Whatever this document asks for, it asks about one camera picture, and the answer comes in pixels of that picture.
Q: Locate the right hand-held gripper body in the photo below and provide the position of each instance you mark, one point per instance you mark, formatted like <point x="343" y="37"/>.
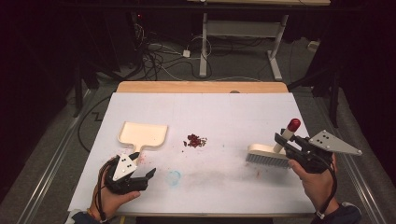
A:
<point x="327" y="144"/>

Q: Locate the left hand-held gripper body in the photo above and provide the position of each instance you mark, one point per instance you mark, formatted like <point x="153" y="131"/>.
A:
<point x="124" y="168"/>

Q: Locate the cream brush with red tip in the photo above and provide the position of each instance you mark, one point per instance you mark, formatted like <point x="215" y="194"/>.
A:
<point x="264" y="154"/>

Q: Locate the cream plastic dustpan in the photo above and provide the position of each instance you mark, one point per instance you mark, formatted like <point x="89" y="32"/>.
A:
<point x="144" y="135"/>

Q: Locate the pile of red crumbs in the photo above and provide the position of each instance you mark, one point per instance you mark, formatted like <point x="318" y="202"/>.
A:
<point x="194" y="140"/>

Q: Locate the person's left hand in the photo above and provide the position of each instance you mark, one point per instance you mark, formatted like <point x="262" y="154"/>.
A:
<point x="109" y="202"/>

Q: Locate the person's right hand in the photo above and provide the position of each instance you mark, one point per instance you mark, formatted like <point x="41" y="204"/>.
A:
<point x="319" y="188"/>

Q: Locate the white table cover sheet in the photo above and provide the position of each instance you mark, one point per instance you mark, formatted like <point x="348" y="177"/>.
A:
<point x="218" y="118"/>

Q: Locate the black stand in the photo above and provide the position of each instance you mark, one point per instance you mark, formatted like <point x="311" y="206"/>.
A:
<point x="77" y="93"/>

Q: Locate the white power strip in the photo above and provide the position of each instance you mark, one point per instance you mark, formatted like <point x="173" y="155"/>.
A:
<point x="313" y="45"/>

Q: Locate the white power adapter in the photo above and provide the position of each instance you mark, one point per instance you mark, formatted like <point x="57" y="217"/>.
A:
<point x="186" y="53"/>

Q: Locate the metal floor rail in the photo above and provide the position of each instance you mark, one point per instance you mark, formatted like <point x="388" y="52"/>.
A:
<point x="364" y="186"/>
<point x="53" y="165"/>

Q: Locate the white metal desk frame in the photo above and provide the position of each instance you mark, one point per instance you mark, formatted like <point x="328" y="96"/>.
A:
<point x="241" y="28"/>

